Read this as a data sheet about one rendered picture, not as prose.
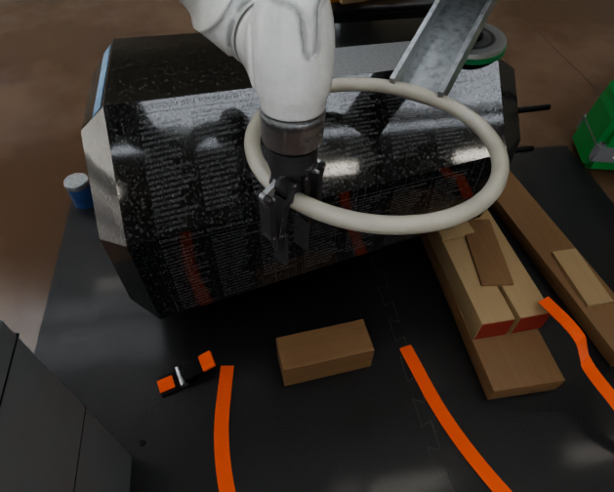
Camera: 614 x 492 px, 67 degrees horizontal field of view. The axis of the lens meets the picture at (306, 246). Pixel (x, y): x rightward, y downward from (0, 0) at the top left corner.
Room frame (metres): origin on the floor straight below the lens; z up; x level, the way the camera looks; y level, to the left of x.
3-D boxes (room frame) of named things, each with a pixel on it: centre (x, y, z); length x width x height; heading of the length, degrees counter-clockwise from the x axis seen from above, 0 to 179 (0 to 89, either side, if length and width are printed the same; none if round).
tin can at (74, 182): (1.50, 0.99, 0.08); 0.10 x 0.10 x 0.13
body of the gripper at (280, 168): (0.55, 0.02, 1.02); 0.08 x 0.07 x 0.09; 136
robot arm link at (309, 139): (0.56, 0.02, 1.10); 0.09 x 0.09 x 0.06
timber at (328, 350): (0.73, -0.06, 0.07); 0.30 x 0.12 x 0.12; 104
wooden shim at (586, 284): (1.03, -1.02, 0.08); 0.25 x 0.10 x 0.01; 10
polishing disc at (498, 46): (1.28, -0.45, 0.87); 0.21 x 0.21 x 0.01
